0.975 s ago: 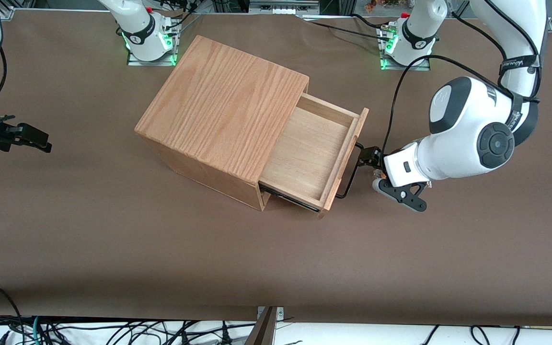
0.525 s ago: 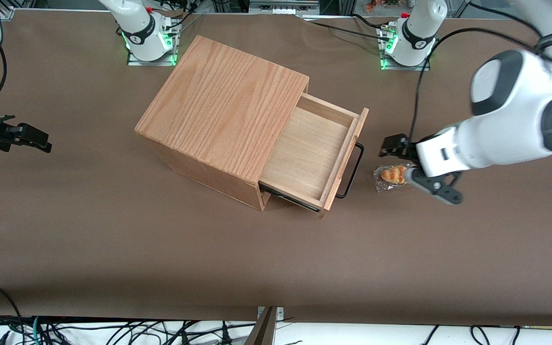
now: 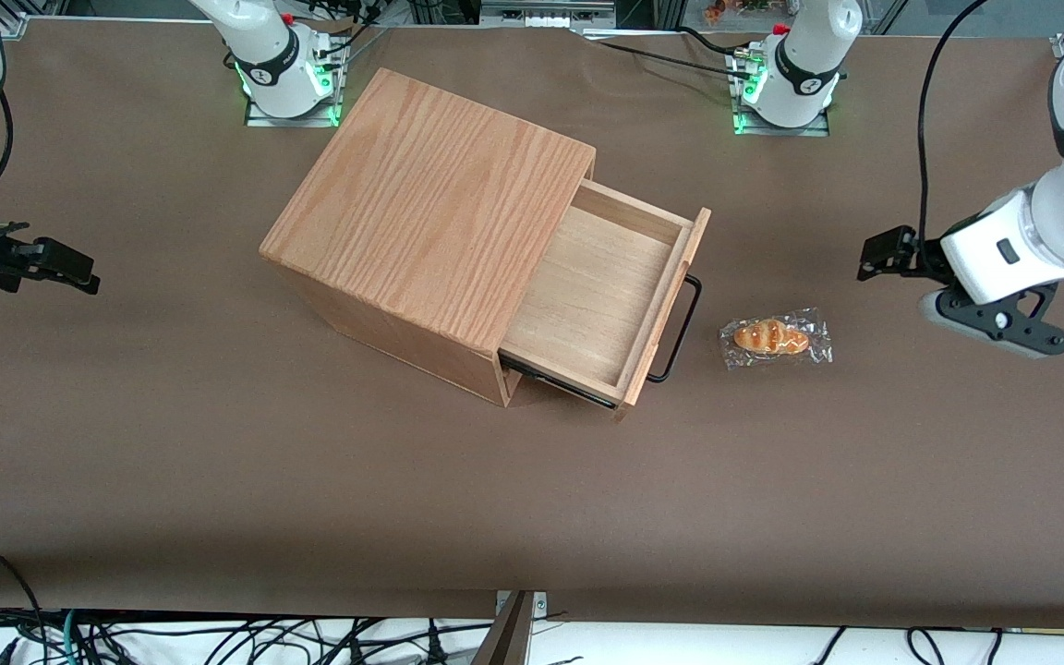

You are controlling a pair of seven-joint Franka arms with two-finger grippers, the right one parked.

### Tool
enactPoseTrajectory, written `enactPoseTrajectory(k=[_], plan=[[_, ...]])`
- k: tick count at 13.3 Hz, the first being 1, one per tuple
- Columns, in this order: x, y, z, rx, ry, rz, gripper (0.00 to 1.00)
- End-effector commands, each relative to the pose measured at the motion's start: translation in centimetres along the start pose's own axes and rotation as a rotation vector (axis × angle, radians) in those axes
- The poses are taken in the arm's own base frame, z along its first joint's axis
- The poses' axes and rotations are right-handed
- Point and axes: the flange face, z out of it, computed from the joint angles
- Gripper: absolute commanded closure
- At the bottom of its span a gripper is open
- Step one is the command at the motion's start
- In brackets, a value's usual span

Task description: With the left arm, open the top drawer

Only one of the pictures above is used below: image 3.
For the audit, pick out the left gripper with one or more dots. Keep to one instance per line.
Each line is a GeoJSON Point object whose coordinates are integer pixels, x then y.
{"type": "Point", "coordinates": [925, 256]}

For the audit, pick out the aluminium frame profile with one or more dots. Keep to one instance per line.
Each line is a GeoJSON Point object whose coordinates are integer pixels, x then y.
{"type": "Point", "coordinates": [546, 13]}

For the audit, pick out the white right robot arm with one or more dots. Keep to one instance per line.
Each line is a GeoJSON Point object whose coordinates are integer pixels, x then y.
{"type": "Point", "coordinates": [269, 55]}

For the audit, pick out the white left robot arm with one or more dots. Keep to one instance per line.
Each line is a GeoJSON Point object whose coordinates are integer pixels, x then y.
{"type": "Point", "coordinates": [809, 55]}

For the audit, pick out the black drawer slide rail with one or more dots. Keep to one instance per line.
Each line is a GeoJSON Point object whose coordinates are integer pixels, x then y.
{"type": "Point", "coordinates": [560, 383]}

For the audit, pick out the wooden drawer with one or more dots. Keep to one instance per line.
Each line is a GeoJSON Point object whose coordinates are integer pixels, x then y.
{"type": "Point", "coordinates": [587, 296]}

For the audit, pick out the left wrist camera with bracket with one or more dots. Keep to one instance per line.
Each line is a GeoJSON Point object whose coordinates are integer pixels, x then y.
{"type": "Point", "coordinates": [1003, 323]}

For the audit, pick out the wooden drawer cabinet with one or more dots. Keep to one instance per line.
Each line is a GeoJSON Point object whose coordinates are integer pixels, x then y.
{"type": "Point", "coordinates": [421, 194]}

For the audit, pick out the metal base plate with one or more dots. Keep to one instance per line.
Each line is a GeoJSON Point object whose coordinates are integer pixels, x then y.
{"type": "Point", "coordinates": [823, 125]}
{"type": "Point", "coordinates": [333, 88]}

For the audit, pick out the brown paper table cover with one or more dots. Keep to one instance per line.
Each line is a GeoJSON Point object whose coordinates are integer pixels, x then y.
{"type": "Point", "coordinates": [218, 480]}

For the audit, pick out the metal clamp bracket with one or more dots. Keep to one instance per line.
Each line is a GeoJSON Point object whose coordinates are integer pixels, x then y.
{"type": "Point", "coordinates": [509, 633]}

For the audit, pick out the plastic wrapped bread roll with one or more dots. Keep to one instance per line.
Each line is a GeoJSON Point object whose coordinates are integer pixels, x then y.
{"type": "Point", "coordinates": [772, 337]}

